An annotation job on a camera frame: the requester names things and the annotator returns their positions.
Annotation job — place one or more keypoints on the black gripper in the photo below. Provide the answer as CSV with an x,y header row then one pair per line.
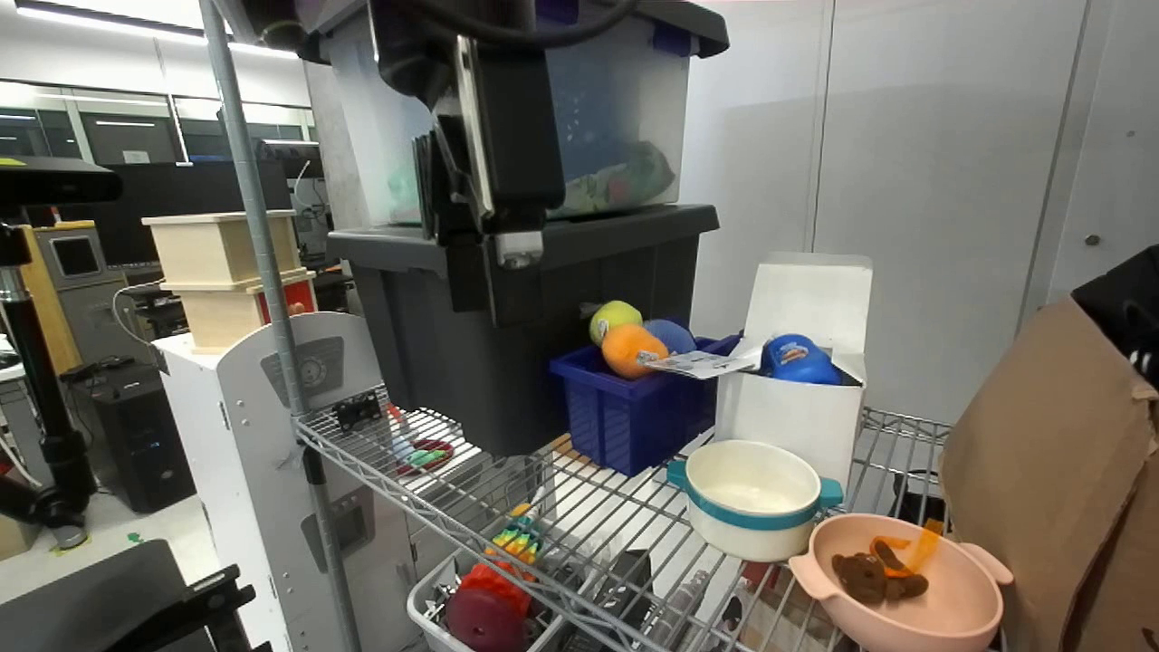
x,y
417,56

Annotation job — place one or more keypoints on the brown bear plushie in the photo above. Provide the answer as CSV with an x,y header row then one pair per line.
x,y
875,576

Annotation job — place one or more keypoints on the cream bowl with teal band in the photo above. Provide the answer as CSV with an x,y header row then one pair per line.
x,y
748,525

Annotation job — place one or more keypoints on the pink bowl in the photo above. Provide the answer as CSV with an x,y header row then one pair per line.
x,y
942,617

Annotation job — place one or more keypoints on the clear plastic storage bin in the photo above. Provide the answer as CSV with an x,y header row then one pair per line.
x,y
619,119

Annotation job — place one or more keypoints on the dark grey storage tote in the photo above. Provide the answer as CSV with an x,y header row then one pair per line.
x,y
411,350

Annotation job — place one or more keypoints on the yellow-green ball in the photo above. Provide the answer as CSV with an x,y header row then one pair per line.
x,y
614,317

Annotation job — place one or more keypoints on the orange ball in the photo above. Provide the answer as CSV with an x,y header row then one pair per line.
x,y
632,350

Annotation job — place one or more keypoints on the blue ball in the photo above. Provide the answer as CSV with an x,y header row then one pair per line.
x,y
675,334

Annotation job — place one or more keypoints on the black clip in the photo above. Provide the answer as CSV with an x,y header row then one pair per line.
x,y
361,410

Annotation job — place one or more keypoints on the cream stacked drawer boxes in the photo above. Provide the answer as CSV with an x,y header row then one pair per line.
x,y
220,258

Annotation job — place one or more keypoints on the flat grey plastic packet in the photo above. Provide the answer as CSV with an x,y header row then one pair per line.
x,y
700,364

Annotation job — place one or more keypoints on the blue plastic bin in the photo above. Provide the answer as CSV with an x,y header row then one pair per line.
x,y
627,420

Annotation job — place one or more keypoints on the small red green toy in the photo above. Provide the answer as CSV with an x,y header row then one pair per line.
x,y
423,456

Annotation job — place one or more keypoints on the dark overhead cabinet row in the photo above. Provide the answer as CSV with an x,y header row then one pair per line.
x,y
121,131

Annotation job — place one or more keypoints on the white cabinet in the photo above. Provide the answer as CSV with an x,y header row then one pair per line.
x,y
230,420

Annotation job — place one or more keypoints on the blue printed pouch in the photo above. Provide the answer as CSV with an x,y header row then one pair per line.
x,y
801,361

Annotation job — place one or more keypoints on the rainbow stacking toy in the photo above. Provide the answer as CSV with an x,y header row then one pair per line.
x,y
515,542

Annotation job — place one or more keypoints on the yellow device with screen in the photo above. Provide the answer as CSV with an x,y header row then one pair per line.
x,y
74,289

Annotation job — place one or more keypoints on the red disc toy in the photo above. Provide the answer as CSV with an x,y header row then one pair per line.
x,y
488,605

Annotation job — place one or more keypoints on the black box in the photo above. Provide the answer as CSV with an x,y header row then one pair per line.
x,y
128,439

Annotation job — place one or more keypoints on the black equipment base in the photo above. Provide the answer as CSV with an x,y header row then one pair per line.
x,y
109,602

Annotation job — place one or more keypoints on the brown cardboard box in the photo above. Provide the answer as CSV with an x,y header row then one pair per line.
x,y
1053,484

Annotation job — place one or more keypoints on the plain black camera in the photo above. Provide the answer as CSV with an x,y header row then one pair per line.
x,y
57,181

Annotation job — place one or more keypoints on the black camera pole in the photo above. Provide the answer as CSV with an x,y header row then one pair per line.
x,y
43,399

